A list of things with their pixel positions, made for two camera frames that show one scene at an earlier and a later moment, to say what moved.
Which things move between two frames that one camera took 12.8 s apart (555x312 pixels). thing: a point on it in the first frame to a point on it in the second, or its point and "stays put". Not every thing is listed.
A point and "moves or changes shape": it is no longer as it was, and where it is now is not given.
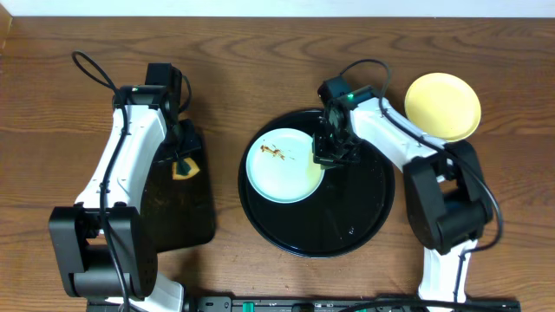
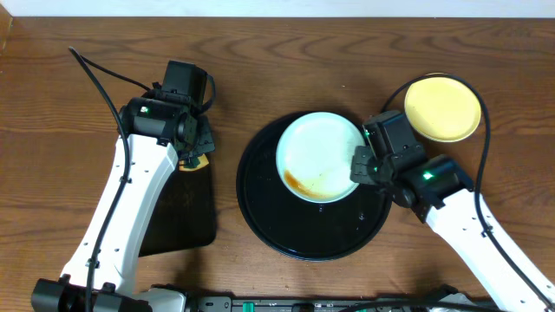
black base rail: [516, 303] stays put
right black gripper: [331, 152] to [364, 165]
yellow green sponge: [184, 169] moves or changes shape
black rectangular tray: [180, 212] stays put
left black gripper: [187, 145] to [201, 141]
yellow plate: [445, 106] stays put
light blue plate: [281, 168] moves or changes shape
